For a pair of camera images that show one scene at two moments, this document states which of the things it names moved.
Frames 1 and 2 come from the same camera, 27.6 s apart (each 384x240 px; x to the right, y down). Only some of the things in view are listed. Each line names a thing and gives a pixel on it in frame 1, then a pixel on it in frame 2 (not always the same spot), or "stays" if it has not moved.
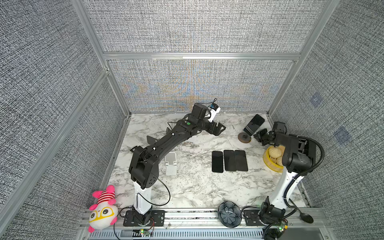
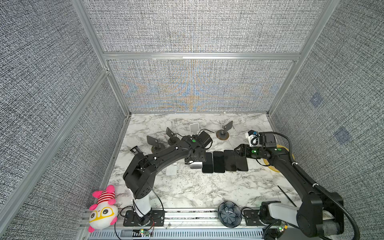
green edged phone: [254, 124] -> [207, 166]
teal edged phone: [230, 161] stays
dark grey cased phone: [241, 162] stays
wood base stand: [244, 137] -> [223, 134]
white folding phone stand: [171, 164] stays
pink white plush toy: [103, 214] stays
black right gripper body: [264, 137] -> [252, 152]
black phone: [217, 163] stays
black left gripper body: [210, 127] -> [201, 157]
